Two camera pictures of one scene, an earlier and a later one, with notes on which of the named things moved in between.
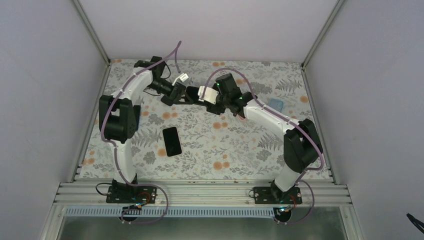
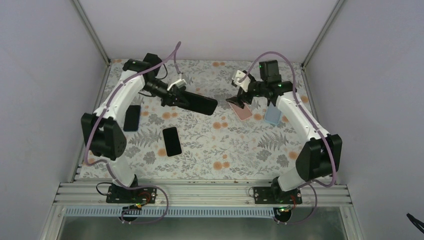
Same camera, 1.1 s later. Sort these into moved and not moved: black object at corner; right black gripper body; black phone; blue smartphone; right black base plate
Moved: right black gripper body; black phone
Not moved: right black base plate; black object at corner; blue smartphone
